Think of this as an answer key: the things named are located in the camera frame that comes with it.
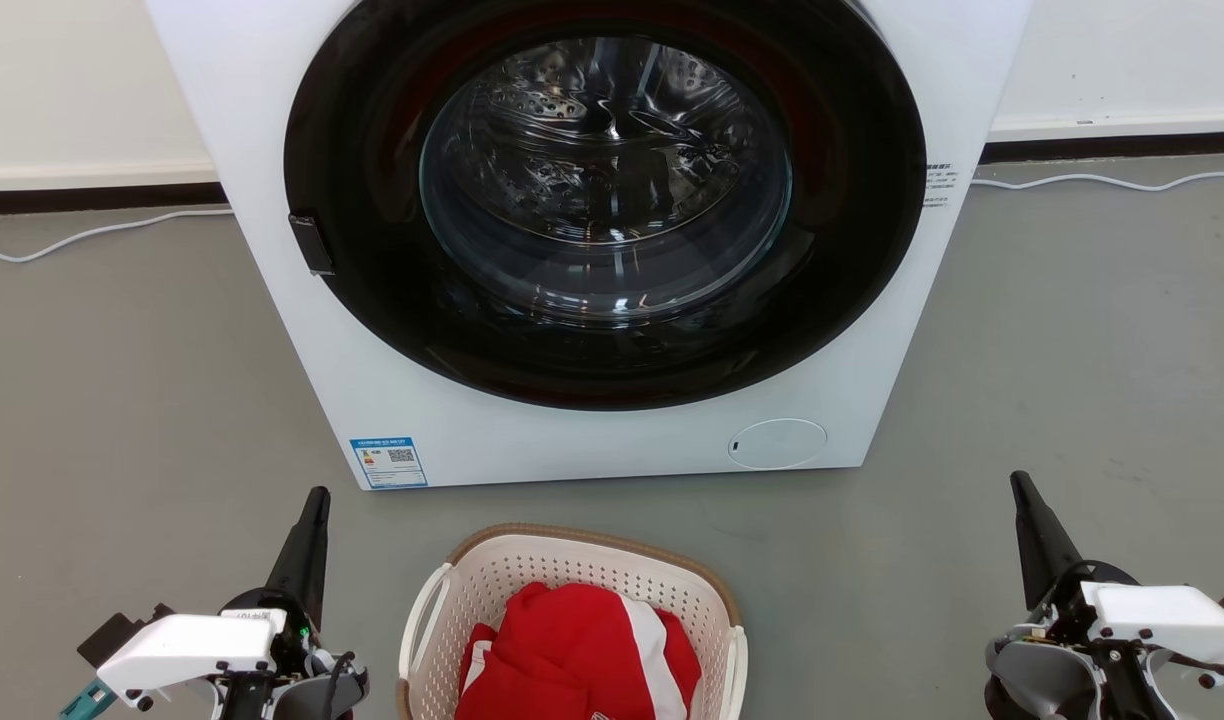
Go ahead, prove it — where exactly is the black washer door handle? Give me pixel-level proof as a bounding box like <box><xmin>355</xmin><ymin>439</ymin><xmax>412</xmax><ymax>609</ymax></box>
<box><xmin>288</xmin><ymin>212</ymin><xmax>335</xmax><ymax>277</ymax></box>

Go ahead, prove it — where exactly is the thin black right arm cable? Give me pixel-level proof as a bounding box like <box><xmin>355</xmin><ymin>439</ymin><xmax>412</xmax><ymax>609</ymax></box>
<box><xmin>1142</xmin><ymin>645</ymin><xmax>1224</xmax><ymax>683</ymax></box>

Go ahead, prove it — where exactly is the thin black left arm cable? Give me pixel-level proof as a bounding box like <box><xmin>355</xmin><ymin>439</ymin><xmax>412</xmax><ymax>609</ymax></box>
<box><xmin>325</xmin><ymin>650</ymin><xmax>359</xmax><ymax>720</ymax></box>

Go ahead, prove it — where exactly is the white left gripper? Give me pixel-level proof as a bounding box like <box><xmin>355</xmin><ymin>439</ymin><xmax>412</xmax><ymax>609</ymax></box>
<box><xmin>97</xmin><ymin>487</ymin><xmax>331</xmax><ymax>711</ymax></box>

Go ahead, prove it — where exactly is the teal left camera connector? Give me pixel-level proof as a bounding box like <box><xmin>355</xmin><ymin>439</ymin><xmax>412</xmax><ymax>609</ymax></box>
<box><xmin>60</xmin><ymin>678</ymin><xmax>118</xmax><ymax>720</ymax></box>

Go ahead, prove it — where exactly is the white front-load washing machine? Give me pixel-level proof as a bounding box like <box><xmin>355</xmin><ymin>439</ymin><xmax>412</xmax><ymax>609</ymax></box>
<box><xmin>147</xmin><ymin>0</ymin><xmax>1033</xmax><ymax>491</ymax></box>

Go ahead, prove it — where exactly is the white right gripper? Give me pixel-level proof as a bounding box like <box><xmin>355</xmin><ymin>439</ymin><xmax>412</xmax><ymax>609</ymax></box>
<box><xmin>1010</xmin><ymin>470</ymin><xmax>1224</xmax><ymax>673</ymax></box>

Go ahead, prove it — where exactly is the round white filter cover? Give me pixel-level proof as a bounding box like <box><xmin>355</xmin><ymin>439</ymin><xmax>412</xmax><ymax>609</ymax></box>
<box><xmin>727</xmin><ymin>418</ymin><xmax>828</xmax><ymax>471</ymax></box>

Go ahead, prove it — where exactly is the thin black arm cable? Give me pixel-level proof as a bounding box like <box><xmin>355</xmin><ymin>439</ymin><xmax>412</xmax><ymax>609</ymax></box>
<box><xmin>1142</xmin><ymin>645</ymin><xmax>1224</xmax><ymax>683</ymax></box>
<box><xmin>325</xmin><ymin>650</ymin><xmax>359</xmax><ymax>720</ymax></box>

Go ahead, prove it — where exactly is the red and white garment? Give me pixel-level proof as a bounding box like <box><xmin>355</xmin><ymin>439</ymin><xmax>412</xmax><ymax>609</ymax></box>
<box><xmin>456</xmin><ymin>582</ymin><xmax>703</xmax><ymax>720</ymax></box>

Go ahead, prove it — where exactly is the round black glass washer door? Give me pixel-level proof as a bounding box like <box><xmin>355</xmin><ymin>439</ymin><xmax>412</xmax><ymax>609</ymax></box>
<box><xmin>284</xmin><ymin>0</ymin><xmax>928</xmax><ymax>412</ymax></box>

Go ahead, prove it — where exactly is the steel washer drum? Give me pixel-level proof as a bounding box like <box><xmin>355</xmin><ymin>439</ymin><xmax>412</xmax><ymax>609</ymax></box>
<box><xmin>419</xmin><ymin>38</ymin><xmax>793</xmax><ymax>326</ymax></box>

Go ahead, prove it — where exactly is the blue energy label sticker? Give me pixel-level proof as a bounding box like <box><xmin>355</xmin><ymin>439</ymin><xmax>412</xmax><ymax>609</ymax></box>
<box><xmin>349</xmin><ymin>436</ymin><xmax>429</xmax><ymax>490</ymax></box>

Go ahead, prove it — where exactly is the cream perforated laundry basket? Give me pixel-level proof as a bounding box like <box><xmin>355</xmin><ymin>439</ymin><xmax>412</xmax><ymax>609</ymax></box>
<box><xmin>397</xmin><ymin>523</ymin><xmax>749</xmax><ymax>720</ymax></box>

